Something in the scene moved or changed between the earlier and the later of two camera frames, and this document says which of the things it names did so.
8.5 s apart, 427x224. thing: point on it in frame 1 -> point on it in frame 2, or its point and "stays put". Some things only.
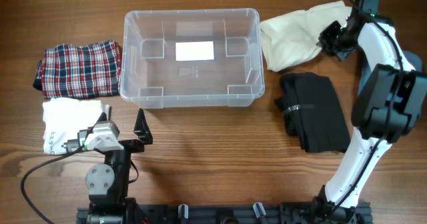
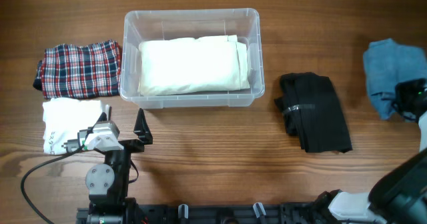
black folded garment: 313,113 stays put
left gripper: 143,130 stays put
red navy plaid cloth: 70,72 stays put
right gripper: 327,39 -> 406,89
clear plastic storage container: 191,58 stays put
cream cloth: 291,37 -> 211,63
